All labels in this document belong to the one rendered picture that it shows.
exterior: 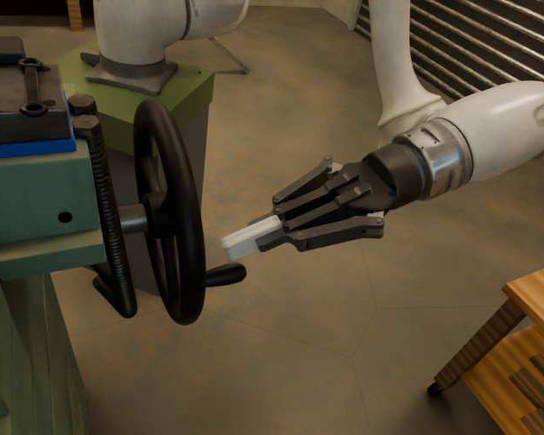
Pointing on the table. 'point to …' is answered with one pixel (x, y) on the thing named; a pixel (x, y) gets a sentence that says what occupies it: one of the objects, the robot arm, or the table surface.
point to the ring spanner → (32, 88)
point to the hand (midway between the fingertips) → (252, 238)
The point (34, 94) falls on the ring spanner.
